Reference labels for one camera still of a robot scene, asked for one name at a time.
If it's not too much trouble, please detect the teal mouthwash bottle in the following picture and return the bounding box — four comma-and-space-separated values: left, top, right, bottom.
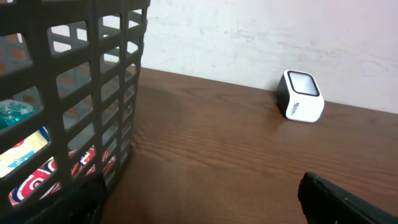
1, 100, 36, 129

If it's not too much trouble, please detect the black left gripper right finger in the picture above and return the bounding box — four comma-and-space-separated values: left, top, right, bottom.
298, 172, 397, 224

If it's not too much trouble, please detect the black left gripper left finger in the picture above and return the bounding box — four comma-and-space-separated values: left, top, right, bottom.
21, 172, 107, 224

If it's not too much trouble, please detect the red Top chocolate bar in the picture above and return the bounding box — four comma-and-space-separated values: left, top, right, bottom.
8, 146, 116, 207

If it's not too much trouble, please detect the grey plastic mesh basket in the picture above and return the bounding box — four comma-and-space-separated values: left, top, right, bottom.
1, 0, 150, 223

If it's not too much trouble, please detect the white barcode scanner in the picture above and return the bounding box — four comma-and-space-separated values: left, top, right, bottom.
277, 70, 325, 123

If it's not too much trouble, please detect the cream snack bag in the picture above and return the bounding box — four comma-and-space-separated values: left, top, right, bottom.
1, 127, 50, 178

